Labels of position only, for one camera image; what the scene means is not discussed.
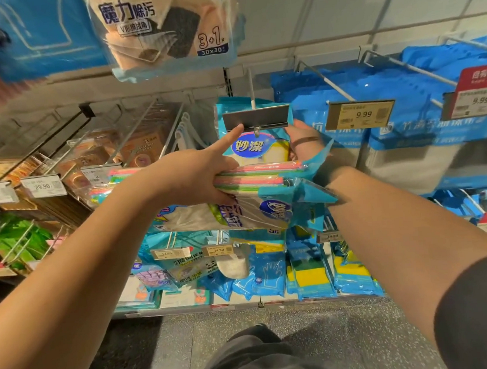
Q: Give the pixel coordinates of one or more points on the pink goods pile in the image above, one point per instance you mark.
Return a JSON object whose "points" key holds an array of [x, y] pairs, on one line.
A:
{"points": [[150, 278]]}

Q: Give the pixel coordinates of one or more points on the teal cotton cloth packets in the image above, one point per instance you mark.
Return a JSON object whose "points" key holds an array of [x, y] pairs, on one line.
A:
{"points": [[253, 146]]}

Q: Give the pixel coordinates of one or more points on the hanging green packets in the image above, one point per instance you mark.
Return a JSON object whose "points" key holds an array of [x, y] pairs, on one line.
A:
{"points": [[21, 242]]}

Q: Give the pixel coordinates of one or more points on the person's right forearm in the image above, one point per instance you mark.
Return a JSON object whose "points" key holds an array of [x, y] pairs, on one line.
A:
{"points": [[399, 237]]}

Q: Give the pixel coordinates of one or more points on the person's left hand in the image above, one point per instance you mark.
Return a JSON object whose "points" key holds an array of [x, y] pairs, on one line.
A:
{"points": [[192, 178]]}

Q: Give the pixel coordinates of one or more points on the teal multicolour cloth packets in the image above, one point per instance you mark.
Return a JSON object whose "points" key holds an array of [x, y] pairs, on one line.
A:
{"points": [[278, 198]]}

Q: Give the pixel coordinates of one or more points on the metal peg hook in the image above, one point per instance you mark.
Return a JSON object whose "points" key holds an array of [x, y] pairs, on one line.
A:
{"points": [[403, 69], [328, 81], [476, 44], [251, 89]]}

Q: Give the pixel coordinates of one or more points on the red white price tag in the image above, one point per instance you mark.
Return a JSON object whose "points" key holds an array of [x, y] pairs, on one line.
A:
{"points": [[475, 97]]}

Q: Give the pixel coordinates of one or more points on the person's grey trousers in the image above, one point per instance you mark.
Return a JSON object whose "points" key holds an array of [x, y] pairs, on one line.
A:
{"points": [[257, 362]]}

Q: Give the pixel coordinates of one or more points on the yellowish price tag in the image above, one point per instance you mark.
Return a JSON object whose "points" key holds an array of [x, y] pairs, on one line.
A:
{"points": [[360, 115], [257, 119]]}

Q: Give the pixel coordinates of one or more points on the blue antibacterial cloth packets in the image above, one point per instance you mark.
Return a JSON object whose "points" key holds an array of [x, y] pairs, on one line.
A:
{"points": [[303, 89]]}

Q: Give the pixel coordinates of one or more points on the small yellowish shelf tag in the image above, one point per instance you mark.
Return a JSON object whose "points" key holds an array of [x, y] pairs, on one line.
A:
{"points": [[219, 250]]}

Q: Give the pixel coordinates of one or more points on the person's dark right sleeve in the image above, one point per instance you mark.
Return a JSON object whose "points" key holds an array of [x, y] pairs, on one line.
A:
{"points": [[481, 323]]}

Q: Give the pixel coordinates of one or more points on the yellow green sponge packets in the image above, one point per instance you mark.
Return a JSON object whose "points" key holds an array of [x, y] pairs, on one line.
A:
{"points": [[309, 274]]}

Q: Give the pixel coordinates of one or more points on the blue steel-cloth packets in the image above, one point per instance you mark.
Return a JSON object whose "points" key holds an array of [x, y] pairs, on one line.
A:
{"points": [[435, 54]]}

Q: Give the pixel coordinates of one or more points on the blue glove packets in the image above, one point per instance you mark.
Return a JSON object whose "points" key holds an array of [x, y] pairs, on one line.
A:
{"points": [[263, 277]]}

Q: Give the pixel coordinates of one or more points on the striped sponge packets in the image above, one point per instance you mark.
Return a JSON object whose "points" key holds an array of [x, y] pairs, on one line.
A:
{"points": [[464, 203]]}

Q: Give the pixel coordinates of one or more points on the hanging brownish packets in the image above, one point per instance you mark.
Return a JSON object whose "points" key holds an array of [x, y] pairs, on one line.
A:
{"points": [[139, 144]]}

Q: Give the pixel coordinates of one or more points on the person's right hand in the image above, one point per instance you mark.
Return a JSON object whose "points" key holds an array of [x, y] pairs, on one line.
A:
{"points": [[308, 148]]}

